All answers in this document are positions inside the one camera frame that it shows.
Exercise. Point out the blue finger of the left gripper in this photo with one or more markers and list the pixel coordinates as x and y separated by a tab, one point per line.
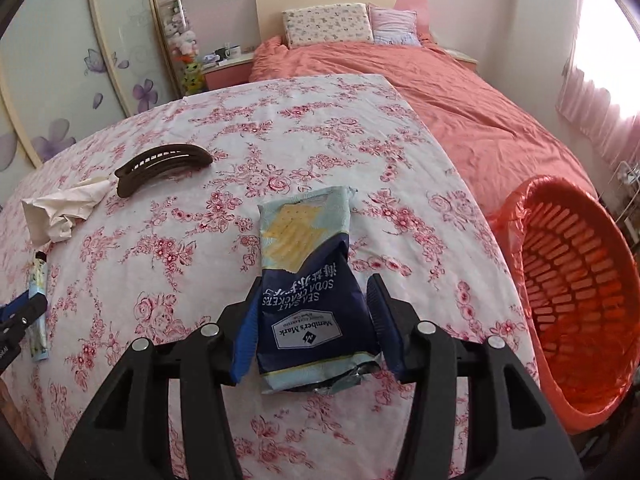
23	310

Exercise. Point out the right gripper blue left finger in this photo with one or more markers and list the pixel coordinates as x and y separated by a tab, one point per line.
245	331

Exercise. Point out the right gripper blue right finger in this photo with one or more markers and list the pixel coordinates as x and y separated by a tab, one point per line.
382	310

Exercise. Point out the floral hand cream tube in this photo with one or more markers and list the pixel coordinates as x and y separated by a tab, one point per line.
37	288

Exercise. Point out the navy soda cracker bag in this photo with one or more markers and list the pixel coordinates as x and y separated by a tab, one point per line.
315	331

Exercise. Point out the crumpled white tissue paper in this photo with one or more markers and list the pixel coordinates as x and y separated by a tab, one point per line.
51	218

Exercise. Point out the floral pink white tablecloth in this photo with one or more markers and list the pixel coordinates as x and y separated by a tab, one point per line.
168	259

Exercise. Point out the salmon pink bed duvet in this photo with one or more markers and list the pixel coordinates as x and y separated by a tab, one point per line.
494	144

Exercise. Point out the orange laundry basket bin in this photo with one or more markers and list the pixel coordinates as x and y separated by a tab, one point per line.
579	288

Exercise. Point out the dark brown hair clip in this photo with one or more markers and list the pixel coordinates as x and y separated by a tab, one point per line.
150	164

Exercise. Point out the yellow green plush toy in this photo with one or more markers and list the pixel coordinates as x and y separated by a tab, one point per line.
193	81

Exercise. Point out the wardrobe with purple flowers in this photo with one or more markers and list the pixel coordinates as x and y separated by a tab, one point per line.
70	68

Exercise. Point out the pink white nightstand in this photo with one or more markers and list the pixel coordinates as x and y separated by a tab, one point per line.
228	73

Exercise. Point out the white mug on nightstand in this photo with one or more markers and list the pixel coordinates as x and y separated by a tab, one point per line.
232	52

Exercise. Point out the striped pink pillow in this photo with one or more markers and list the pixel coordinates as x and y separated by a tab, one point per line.
391	27

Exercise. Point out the pink window curtain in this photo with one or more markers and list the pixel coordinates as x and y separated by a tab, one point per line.
600	91

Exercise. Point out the floral cream pillow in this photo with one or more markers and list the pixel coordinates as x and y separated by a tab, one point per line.
337	22

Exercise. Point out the plush toy display tube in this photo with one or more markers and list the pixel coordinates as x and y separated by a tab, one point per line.
180	39

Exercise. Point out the white wire rack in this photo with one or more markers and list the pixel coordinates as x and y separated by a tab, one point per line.
622	197

